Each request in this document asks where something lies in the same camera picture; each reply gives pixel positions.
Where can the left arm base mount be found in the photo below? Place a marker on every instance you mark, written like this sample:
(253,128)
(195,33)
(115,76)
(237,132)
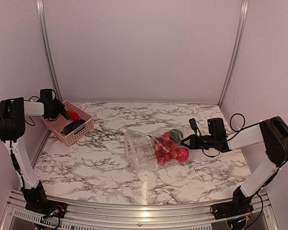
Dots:
(49,208)

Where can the red fake tomato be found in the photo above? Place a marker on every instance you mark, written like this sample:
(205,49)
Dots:
(182,154)

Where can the green fake leafy vegetable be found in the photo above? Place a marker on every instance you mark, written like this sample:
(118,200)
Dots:
(176,135)

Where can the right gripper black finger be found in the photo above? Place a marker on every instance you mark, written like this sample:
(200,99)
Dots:
(189,140)
(189,146)

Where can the left aluminium frame post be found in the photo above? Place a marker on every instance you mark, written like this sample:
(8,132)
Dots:
(47,49)

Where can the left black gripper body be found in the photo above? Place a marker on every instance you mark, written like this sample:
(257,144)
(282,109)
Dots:
(53,114)

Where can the clear zip top bag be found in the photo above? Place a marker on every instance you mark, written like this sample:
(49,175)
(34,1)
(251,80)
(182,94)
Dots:
(139,150)

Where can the red fake pepper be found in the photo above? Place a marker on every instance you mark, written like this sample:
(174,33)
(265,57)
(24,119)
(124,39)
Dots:
(73,115)

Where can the pink plastic basket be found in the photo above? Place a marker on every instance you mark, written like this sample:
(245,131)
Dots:
(57,126)

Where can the green fake cucumber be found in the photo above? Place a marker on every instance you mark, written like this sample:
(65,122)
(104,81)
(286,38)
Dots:
(65,113)

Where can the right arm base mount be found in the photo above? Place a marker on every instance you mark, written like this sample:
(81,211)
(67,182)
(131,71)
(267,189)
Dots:
(229,209)

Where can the right aluminium frame post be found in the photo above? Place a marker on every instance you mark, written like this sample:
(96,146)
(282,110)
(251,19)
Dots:
(236,50)

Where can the aluminium frame post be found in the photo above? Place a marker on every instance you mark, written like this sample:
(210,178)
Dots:
(236,50)
(47,49)

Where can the dark purple fake eggplant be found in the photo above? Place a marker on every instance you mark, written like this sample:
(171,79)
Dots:
(72,126)

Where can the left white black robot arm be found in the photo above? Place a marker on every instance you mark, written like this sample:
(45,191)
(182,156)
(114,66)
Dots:
(13,113)

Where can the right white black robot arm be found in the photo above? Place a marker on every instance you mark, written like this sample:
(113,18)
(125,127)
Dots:
(271,133)

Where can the front aluminium rail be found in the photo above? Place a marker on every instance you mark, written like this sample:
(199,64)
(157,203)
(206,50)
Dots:
(82,215)

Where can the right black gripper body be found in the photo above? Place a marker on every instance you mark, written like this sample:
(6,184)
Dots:
(209,143)

